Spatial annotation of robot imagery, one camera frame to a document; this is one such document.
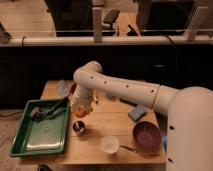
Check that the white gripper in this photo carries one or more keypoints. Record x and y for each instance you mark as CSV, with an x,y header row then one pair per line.
x,y
82,99

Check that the yellow red apple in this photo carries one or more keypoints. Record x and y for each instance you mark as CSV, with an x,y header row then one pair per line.
x,y
80,113

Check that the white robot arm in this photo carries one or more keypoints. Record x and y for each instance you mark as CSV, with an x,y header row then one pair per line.
x,y
189,112

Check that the clear plastic cup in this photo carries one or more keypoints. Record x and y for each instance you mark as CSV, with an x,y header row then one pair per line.
x,y
62,88

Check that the small metal cup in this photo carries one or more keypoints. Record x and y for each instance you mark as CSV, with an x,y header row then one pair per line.
x,y
79,128

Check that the white plastic cup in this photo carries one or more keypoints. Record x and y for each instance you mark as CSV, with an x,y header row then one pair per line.
x,y
109,145

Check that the orange bowl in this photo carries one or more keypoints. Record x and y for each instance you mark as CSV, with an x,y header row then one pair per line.
x,y
72,89

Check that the black rectangular block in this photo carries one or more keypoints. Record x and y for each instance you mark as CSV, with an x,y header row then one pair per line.
x,y
127,102

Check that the wooden table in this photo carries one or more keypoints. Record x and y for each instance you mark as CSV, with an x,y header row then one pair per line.
x,y
109,117

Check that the green plastic tray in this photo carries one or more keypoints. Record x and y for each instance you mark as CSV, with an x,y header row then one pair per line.
x,y
46,137

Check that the blue sponge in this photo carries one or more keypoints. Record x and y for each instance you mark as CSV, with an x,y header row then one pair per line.
x,y
137,113

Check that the metal spoon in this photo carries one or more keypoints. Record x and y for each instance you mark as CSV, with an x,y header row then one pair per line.
x,y
128,148

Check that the purple bowl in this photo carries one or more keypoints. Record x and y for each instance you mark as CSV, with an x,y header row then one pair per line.
x,y
147,136

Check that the black office chair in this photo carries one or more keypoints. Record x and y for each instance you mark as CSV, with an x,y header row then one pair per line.
x,y
108,21

